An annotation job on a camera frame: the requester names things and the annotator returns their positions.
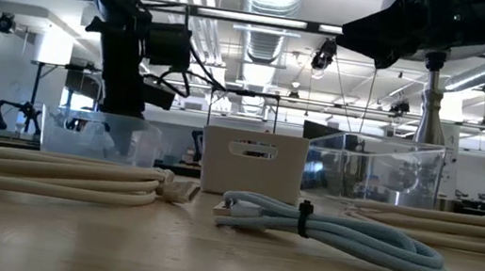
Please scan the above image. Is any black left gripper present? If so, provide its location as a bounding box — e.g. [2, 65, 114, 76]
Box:
[91, 16, 188, 123]

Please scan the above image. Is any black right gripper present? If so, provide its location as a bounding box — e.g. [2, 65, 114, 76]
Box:
[331, 0, 485, 85]

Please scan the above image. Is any cream USB cable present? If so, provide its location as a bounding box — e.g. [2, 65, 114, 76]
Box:
[339, 192, 485, 259]
[0, 144, 203, 219]

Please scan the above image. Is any light blue USB cable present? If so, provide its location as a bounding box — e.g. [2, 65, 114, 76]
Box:
[206, 186, 457, 271]

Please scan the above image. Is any dark background monitor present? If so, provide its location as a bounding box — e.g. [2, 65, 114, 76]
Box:
[301, 119, 345, 146]

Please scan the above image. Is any clear plastic bin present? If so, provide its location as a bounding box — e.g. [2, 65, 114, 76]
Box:
[300, 126, 449, 215]

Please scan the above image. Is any white plastic bin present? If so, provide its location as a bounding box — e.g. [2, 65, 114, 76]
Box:
[195, 123, 312, 206]

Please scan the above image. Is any black zip tie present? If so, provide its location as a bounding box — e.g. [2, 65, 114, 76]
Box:
[294, 199, 315, 240]

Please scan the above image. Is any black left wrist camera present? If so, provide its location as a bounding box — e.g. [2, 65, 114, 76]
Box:
[142, 20, 196, 74]

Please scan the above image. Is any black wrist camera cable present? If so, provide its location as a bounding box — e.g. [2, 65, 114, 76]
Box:
[153, 40, 233, 104]

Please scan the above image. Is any black background table frame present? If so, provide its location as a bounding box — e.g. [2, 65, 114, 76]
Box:
[22, 56, 105, 144]

